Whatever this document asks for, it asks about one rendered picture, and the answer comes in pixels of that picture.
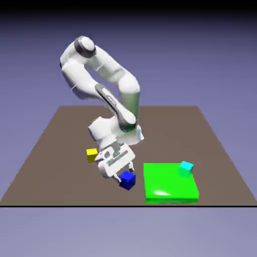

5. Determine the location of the small cyan cube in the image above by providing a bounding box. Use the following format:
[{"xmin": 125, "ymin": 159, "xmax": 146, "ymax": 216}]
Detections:
[{"xmin": 178, "ymin": 161, "xmax": 194, "ymax": 179}]

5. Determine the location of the small blue cube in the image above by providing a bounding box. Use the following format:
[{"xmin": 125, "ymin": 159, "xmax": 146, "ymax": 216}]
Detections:
[{"xmin": 118, "ymin": 170, "xmax": 137, "ymax": 191}]

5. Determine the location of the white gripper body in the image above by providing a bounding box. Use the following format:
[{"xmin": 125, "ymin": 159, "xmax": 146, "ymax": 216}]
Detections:
[{"xmin": 97, "ymin": 145, "xmax": 136, "ymax": 179}]

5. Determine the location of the small yellow cube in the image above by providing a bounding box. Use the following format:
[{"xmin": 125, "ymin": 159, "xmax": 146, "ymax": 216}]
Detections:
[{"xmin": 86, "ymin": 148, "xmax": 99, "ymax": 164}]

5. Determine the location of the large green box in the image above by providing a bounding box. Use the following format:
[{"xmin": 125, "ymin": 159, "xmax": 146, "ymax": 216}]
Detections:
[{"xmin": 143, "ymin": 162, "xmax": 200, "ymax": 205}]

